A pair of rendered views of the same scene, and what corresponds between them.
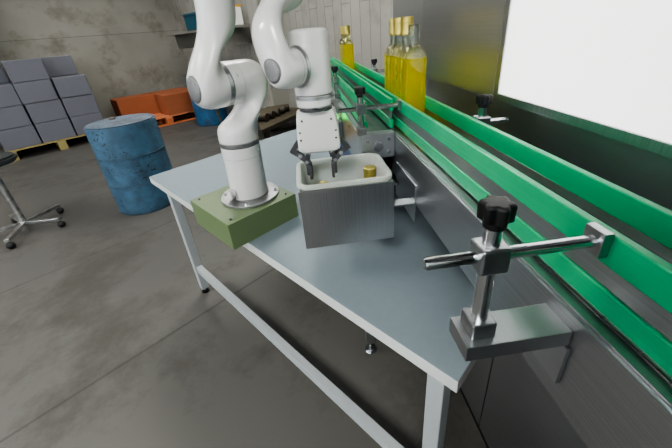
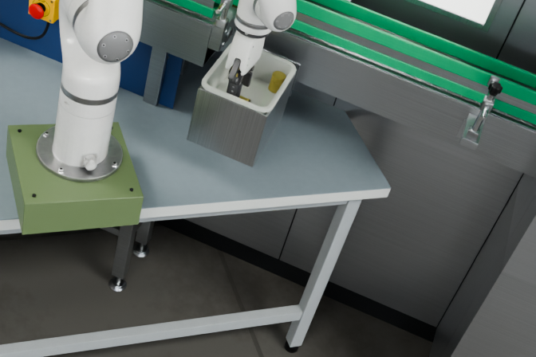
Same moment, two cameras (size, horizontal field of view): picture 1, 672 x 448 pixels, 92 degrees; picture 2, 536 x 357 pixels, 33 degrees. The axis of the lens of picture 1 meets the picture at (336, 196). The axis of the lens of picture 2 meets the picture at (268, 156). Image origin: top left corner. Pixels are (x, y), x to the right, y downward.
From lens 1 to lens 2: 1.88 m
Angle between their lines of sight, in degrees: 64
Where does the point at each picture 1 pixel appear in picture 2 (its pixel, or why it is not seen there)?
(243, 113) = not seen: hidden behind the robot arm
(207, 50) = not seen: outside the picture
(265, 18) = not seen: outside the picture
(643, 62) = not seen: outside the picture
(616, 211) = (472, 60)
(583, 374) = (489, 132)
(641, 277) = (509, 90)
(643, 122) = (457, 8)
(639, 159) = (447, 21)
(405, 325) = (337, 179)
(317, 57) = not seen: outside the picture
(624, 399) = (506, 132)
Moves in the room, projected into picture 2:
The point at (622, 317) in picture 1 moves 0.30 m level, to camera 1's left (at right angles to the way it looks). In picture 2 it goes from (501, 105) to (473, 174)
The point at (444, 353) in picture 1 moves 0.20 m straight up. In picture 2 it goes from (370, 179) to (395, 120)
